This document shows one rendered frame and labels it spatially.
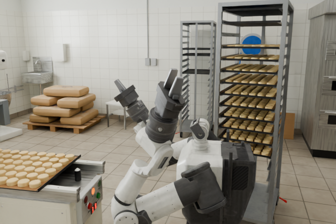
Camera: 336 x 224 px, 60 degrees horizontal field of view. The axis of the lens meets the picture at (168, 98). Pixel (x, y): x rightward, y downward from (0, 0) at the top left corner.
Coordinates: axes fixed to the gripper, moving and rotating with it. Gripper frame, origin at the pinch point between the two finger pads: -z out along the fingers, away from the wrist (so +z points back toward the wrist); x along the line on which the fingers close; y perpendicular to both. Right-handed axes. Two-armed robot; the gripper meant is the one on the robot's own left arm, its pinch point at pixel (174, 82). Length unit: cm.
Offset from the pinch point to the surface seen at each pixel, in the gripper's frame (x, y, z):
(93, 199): 33, -7, 88
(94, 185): 38, -7, 83
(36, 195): 33, -34, 82
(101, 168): 48, -2, 82
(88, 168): 51, -9, 85
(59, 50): 494, -7, 217
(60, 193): 28, -24, 76
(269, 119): 73, 123, 65
